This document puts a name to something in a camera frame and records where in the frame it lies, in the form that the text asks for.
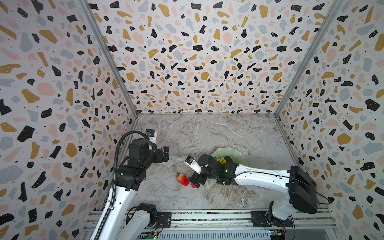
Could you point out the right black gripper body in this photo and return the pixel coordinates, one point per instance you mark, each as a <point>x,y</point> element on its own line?
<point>199,176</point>

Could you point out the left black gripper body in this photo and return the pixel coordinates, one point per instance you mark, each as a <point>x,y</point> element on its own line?
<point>154,155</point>

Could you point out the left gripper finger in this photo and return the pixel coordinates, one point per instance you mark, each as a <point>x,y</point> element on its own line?
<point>163,158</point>
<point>166,150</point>

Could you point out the yellow fake apple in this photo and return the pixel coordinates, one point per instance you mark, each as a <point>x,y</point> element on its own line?
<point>222,160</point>

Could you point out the red fake strawberry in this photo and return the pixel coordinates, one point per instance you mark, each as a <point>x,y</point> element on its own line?
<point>182,179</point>

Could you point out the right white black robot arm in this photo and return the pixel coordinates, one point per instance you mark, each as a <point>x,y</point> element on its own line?
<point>299,191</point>

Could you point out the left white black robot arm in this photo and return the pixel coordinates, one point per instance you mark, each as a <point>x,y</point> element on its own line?
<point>126,182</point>

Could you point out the green wavy fruit bowl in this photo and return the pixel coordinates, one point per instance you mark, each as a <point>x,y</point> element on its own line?
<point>235,155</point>

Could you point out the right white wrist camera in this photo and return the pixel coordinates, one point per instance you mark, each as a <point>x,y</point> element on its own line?
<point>193,164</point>

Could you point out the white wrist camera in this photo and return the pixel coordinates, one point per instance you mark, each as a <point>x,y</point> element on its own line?
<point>152,135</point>
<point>193,164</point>

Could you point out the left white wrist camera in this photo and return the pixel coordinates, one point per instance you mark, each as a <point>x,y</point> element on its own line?
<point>152,135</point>

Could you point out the white slotted cable duct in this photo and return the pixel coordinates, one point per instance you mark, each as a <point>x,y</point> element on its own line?
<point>215,235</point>

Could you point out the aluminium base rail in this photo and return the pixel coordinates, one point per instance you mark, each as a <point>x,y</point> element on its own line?
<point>245,220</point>

